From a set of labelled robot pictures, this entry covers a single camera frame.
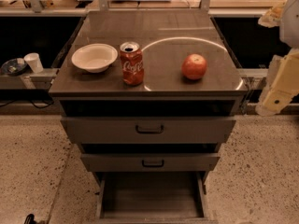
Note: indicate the open bottom drawer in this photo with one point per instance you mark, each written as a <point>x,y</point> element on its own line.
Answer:
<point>152,198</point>

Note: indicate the red apple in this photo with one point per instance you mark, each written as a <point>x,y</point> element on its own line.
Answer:
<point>194,67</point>

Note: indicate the middle drawer with handle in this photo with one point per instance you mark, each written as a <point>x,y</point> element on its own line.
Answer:
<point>150,162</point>

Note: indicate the dark small dish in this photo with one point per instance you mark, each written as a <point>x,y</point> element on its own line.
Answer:
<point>14,67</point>

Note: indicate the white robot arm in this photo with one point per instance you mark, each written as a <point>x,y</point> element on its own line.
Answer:
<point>289,24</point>

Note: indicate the red Coca-Cola can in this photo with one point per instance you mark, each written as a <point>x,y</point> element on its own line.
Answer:
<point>132,63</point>

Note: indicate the white paper cup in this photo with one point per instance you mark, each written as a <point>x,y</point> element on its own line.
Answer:
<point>34,62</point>

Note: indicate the grey drawer cabinet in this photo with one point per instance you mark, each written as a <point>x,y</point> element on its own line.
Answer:
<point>166,37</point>

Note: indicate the top drawer with handle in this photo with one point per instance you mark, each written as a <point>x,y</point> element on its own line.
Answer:
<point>147,131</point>

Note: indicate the white bowl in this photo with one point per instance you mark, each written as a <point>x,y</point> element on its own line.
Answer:
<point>94,58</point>

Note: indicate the drawer with handle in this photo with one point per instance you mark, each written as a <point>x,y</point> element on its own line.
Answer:
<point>147,131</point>
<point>150,162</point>

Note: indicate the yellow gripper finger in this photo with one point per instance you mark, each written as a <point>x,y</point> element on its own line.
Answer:
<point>282,84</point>
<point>271,18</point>

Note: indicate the black object at floor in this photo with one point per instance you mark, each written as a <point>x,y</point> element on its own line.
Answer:
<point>30,219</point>

